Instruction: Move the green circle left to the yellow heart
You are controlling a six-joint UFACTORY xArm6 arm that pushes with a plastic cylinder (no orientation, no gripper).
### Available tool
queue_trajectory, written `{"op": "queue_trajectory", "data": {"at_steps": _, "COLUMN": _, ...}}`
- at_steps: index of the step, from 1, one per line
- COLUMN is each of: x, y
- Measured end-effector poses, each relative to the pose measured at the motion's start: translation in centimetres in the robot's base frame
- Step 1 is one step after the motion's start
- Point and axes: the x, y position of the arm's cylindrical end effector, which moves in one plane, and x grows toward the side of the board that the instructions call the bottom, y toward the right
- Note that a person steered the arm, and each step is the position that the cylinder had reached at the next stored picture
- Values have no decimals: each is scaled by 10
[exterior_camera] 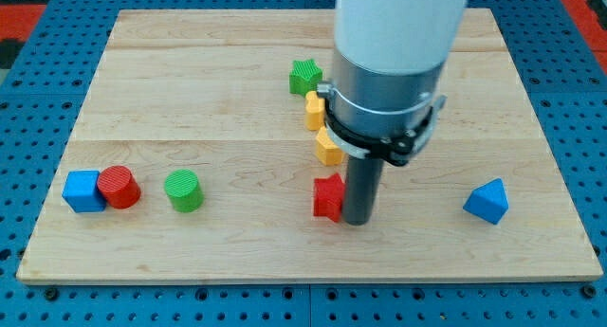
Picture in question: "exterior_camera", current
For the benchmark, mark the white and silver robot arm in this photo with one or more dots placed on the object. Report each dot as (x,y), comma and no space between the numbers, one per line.
(381,104)

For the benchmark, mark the yellow heart block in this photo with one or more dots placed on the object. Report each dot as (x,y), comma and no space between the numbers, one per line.
(314,111)

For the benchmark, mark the yellow pentagon block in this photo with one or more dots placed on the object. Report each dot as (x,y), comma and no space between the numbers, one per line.
(326,150)

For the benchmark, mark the red star block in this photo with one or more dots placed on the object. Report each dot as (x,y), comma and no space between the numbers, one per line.
(328,197)

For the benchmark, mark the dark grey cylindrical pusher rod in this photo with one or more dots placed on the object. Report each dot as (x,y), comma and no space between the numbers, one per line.
(361,183)

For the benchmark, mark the green star block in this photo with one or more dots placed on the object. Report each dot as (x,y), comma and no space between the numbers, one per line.
(304,77)

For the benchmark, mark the light wooden board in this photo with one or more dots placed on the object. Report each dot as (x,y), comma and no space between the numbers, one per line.
(207,91)

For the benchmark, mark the green cylinder block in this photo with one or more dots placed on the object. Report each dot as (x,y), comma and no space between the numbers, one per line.
(183,190)

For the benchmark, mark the red cylinder block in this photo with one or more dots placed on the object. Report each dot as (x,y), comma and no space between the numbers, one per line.
(118,187)

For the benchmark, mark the blue triangular prism block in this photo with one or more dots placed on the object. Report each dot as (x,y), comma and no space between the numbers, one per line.
(488,202)

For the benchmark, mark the blue cube block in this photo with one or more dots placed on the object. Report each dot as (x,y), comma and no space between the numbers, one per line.
(81,192)

